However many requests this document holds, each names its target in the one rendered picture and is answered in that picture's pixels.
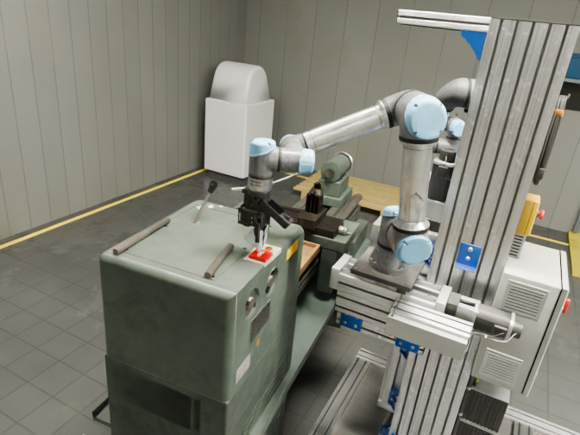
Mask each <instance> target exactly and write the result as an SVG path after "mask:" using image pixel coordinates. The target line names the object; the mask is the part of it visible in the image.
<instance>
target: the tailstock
mask: <svg viewBox="0 0 580 435"><path fill-rule="evenodd" d="M347 157H348V158H347ZM352 166H353V160H352V158H351V156H350V155H349V154H347V153H345V152H338V153H336V154H335V155H334V156H333V157H332V158H331V159H330V160H328V161H327V162H326V163H325V164H324V165H323V166H322V167H321V175H322V177H321V178H319V180H318V182H319V183H320V184H321V185H322V186H323V191H324V199H323V205H328V206H333V207H337V208H340V207H341V206H342V205H343V204H344V203H345V201H346V200H347V199H348V198H349V197H350V196H351V194H352V190H353V187H350V186H348V183H349V177H350V176H349V175H348V174H347V172H349V171H350V170H351V168H352Z"/></svg>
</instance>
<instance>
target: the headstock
mask: <svg viewBox="0 0 580 435"><path fill-rule="evenodd" d="M203 202H204V201H203V200H196V201H194V202H192V203H191V204H189V205H187V206H185V207H183V208H181V209H180V210H178V211H176V212H174V213H173V214H171V215H169V216H168V217H169V218H170V220H171V221H170V223H168V224H166V225H164V226H163V227H161V228H160V229H158V230H157V231H155V232H154V233H152V234H150V235H149V236H147V237H145V238H143V239H142V240H141V241H140V242H138V243H136V244H134V245H133V246H131V247H129V248H128V249H126V250H124V251H123V252H122V253H120V254H119V255H115V254H114V253H113V249H114V248H116V247H117V246H119V245H121V244H122V243H125V242H126V241H128V240H129V239H130V238H132V237H134V236H136V235H138V234H139V233H141V232H143V230H142V231H140V232H138V233H137V234H135V235H133V236H132V237H130V238H128V239H126V240H124V241H123V242H121V243H119V244H118V245H116V246H114V247H112V248H110V249H108V250H106V251H105V252H104V253H103V254H101V256H100V257H99V265H100V275H101V287H102V297H103V308H104V328H105V339H106V349H107V355H108V356H110V357H112V358H115V359H117V360H119V361H121V362H124V363H127V364H129V365H132V366H134V367H137V368H139V369H142V370H144V371H147V372H149V373H151V374H153V375H157V376H159V377H161V378H164V379H166V380H169V381H172V382H174V383H176V384H179V385H181V386H183V387H185V388H189V389H191V390H193V391H196V392H198V393H201V394H204V395H206V396H209V397H211V398H212V399H215V400H219V401H222V402H226V401H229V400H231V399H232V397H233V396H234V394H235V393H236V391H237V390H238V389H239V388H240V387H241V385H242V384H243V382H244V381H245V379H246V378H247V376H248V375H249V373H250V372H251V371H252V369H253V368H254V366H256V364H257V363H258V361H259V360H260V359H261V357H262V355H263V354H264V353H265V351H266V350H267V348H268V347H269V345H270V344H271V343H272V342H273V341H274V339H275V338H276V336H277V335H278V333H279V332H280V331H281V329H282V327H283V326H284V325H285V323H286V322H287V321H288V320H289V318H290V317H291V315H292V314H293V312H294V311H295V309H296V302H297V295H298V287H299V273H300V266H301V258H302V251H303V243H304V230H303V229H302V227H301V226H299V225H297V224H290V225H289V226H288V227H287V228H286V229H283V228H282V227H281V226H280V225H279V224H278V223H277V222H276V221H275V220H274V219H272V218H270V226H269V231H268V236H267V239H266V242H265V243H266V244H268V245H272V246H275V247H278V248H281V253H280V254H278V255H277V256H276V257H275V258H274V259H273V260H272V261H271V262H270V263H269V264H268V265H267V266H266V267H264V265H261V264H258V263H255V262H250V261H247V260H244V259H243V258H244V257H245V256H247V255H248V254H249V253H250V252H251V251H252V250H253V249H255V245H253V244H251V243H249V242H247V241H245V239H244V236H245V235H247V234H249V232H250V231H251V228H253V226H250V227H247V226H243V224H238V223H237V220H238V210H237V209H233V208H230V207H226V206H224V207H219V205H216V204H213V203H210V202H206V204H205V207H204V209H203V210H202V212H201V214H200V216H199V219H198V221H199V224H197V225H191V224H189V222H191V221H193V220H194V218H195V217H196V215H197V213H198V211H199V209H198V208H197V207H196V206H201V205H202V204H203ZM209 205H214V206H213V208H208V206H209ZM155 224H156V223H155ZM152 225H154V224H152ZM152 225H151V226H152ZM151 226H149V227H151ZM149 227H148V228H149ZM146 229H147V228H146ZM146 229H145V230H146ZM228 243H232V244H233V245H234V248H233V249H232V251H231V252H230V253H229V254H228V255H227V257H226V258H225V259H224V261H223V262H222V263H221V265H220V266H219V267H218V269H217V270H216V271H215V273H214V274H213V275H212V277H211V278H210V279H207V278H205V276H204V273H205V271H206V270H207V269H208V268H209V267H210V265H212V263H213V262H214V261H215V260H216V259H217V257H218V256H219V255H220V253H221V252H222V251H223V250H224V248H225V247H226V246H227V244H228ZM273 268H275V269H274V270H273V271H272V269H273ZM271 271H272V272H271Z"/></svg>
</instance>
